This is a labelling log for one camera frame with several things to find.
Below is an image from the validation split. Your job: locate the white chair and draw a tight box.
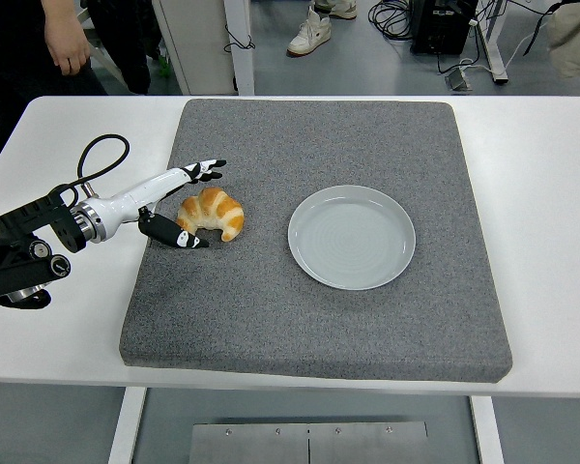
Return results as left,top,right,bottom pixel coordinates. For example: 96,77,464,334
79,18,127,86

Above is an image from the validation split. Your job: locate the grey speckled mat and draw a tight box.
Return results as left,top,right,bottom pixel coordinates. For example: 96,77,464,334
119,99,514,386

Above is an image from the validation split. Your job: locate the grey round plate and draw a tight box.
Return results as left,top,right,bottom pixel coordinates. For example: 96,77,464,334
287,185,417,292

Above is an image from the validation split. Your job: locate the person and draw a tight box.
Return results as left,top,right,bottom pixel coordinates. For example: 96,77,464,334
0,0,152,156

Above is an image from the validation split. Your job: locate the beige cloth bag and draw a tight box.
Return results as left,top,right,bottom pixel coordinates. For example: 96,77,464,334
545,0,580,78

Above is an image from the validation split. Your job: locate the person's white low shoe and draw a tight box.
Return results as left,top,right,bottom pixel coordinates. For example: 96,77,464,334
313,0,358,20

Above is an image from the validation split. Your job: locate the grey metal plate with screws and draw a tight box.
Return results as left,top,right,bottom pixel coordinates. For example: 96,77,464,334
191,420,430,464

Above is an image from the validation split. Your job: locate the grey cabinet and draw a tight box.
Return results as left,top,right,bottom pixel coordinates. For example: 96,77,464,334
152,0,236,96

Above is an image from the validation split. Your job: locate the black computer case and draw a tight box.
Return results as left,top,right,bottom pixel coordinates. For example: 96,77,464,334
410,0,479,55

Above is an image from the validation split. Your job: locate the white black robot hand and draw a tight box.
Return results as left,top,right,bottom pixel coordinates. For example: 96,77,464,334
92,159,228,250

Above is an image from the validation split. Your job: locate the white post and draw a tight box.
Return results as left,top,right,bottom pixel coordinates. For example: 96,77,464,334
223,0,256,96

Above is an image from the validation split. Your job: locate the white table leg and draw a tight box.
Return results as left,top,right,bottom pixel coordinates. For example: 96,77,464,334
107,386,149,464
469,395,507,464

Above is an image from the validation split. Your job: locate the black cable bundle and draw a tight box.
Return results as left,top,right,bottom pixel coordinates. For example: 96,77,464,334
369,0,417,41

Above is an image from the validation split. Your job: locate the white desk leg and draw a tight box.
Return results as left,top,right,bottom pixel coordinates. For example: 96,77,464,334
476,0,509,86

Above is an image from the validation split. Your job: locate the person's hand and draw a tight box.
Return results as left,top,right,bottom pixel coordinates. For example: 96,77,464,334
44,0,93,77

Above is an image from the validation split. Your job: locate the person's white high-top shoe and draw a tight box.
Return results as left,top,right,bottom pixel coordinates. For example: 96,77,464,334
286,4,332,56

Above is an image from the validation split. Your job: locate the golden croissant bread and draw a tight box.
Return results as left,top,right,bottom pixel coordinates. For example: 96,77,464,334
175,187,246,243

